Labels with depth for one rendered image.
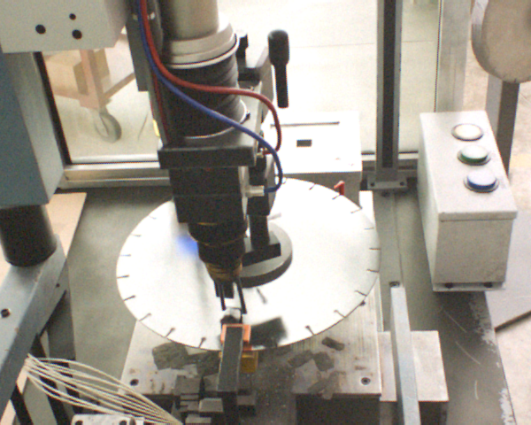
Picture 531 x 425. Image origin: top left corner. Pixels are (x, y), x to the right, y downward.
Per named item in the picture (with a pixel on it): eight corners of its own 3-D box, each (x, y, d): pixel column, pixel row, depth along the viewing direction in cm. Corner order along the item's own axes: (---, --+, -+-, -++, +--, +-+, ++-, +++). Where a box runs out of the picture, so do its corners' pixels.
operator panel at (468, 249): (415, 185, 141) (419, 112, 132) (478, 183, 140) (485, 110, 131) (433, 291, 119) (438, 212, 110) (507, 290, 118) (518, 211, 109)
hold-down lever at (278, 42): (228, 31, 75) (219, 39, 72) (290, 22, 73) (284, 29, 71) (245, 110, 78) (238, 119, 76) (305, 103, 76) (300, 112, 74)
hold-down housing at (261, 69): (241, 191, 87) (220, 21, 75) (283, 194, 86) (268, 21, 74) (228, 222, 83) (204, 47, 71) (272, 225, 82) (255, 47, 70)
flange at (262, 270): (248, 214, 104) (246, 199, 103) (311, 248, 98) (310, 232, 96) (186, 257, 98) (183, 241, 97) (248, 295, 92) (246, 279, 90)
